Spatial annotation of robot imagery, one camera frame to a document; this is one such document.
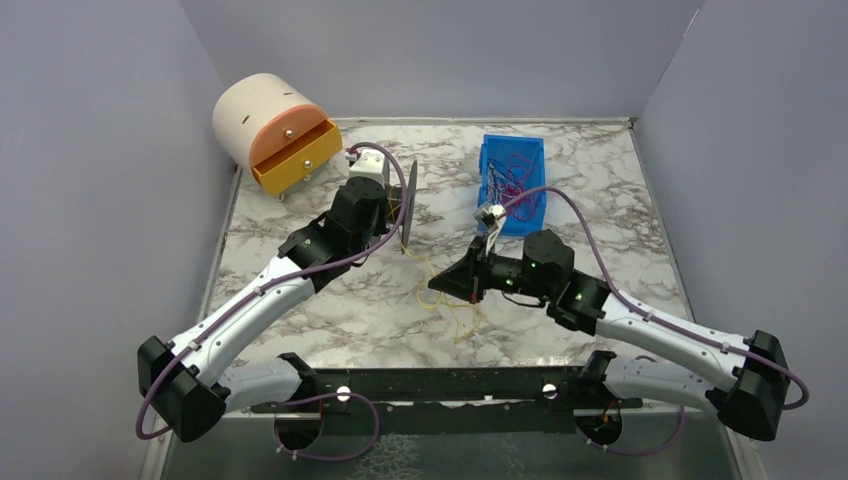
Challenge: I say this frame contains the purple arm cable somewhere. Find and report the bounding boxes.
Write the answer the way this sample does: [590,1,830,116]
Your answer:
[496,185,811,458]
[135,142,411,464]

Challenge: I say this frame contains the round mini drawer cabinet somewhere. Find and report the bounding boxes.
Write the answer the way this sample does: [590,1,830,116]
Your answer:
[212,73,342,197]

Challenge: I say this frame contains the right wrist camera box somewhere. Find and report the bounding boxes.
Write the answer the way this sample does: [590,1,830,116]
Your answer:
[473,202,507,253]

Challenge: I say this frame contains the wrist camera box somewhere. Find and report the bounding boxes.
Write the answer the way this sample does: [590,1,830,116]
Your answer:
[473,202,507,253]
[348,148,389,190]

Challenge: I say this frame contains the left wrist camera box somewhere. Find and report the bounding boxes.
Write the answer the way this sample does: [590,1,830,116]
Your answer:
[348,148,389,190]

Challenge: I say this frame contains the orange-yellow cable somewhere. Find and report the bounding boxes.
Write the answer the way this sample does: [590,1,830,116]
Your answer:
[386,188,407,227]

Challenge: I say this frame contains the dark grey cable spool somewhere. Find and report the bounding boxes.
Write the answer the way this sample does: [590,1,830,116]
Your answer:
[385,160,418,252]

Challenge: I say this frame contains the yellow cable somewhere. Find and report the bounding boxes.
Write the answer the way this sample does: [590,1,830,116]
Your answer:
[405,246,488,344]

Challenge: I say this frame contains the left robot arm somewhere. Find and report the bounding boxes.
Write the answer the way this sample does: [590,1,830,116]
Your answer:
[136,177,393,442]

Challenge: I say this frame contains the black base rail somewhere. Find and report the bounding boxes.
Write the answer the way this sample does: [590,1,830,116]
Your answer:
[250,366,642,436]

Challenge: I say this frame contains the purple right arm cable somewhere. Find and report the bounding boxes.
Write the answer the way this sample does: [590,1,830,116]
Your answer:
[496,185,811,458]

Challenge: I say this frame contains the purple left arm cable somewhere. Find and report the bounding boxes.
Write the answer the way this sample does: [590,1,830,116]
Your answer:
[135,142,411,464]

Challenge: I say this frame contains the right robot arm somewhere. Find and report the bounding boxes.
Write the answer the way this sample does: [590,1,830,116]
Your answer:
[428,230,790,441]

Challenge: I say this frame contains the red cable bundle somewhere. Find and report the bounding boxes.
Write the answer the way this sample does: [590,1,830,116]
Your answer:
[486,153,541,221]

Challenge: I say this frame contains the blue plastic bin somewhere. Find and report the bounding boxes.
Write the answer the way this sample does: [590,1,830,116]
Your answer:
[478,134,547,237]

